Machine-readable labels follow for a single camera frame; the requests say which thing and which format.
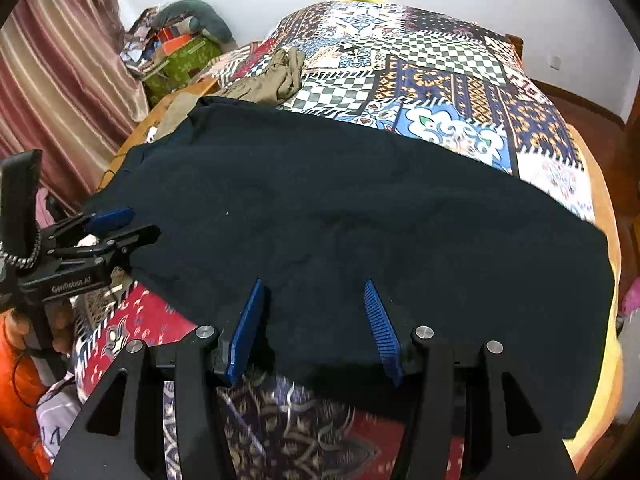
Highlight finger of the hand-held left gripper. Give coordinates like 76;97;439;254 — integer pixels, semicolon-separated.
49;225;161;264
42;207;136;244

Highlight black pants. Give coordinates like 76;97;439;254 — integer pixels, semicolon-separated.
82;95;617;439

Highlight orange box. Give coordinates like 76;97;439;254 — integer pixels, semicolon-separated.
157;27;194;54

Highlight wooden bed frame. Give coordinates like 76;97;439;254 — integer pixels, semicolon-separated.
504;34;527;62

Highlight green storage bag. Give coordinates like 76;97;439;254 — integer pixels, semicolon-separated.
142;35;224;106

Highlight person's left hand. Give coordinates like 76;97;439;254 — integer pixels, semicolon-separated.
50;302;77;357

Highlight orange bed sheet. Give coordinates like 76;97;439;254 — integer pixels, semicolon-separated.
565;125;628;442

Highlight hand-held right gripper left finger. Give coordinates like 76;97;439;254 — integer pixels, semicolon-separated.
50;277;271;480

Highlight braided cable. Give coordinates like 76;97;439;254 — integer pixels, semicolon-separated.
0;230;42;268

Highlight khaki cloth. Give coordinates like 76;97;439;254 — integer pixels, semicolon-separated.
219;46;307;108

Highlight pink cloth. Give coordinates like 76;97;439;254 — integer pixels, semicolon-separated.
620;275;640;317

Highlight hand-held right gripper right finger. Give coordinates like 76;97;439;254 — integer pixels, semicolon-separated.
363;280;581;480

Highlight patchwork printed blanket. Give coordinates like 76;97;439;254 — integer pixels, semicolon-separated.
70;0;597;480

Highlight wooden lap table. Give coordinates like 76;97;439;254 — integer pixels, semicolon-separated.
107;87;201;171

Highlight grey pillow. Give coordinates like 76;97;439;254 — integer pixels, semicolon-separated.
152;0;236;44

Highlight striped red curtain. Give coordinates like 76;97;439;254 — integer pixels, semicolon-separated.
0;0;151;211

